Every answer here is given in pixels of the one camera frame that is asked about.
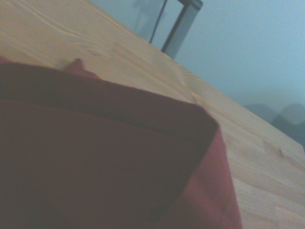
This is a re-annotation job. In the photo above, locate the red zip-up jacket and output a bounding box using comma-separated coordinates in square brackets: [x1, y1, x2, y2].
[0, 55, 244, 229]

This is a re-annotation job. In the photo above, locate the grey metal post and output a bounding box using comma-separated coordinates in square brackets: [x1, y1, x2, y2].
[161, 0, 204, 59]

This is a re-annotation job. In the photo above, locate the thin dark cable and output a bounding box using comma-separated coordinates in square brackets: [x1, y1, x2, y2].
[149, 0, 168, 44]

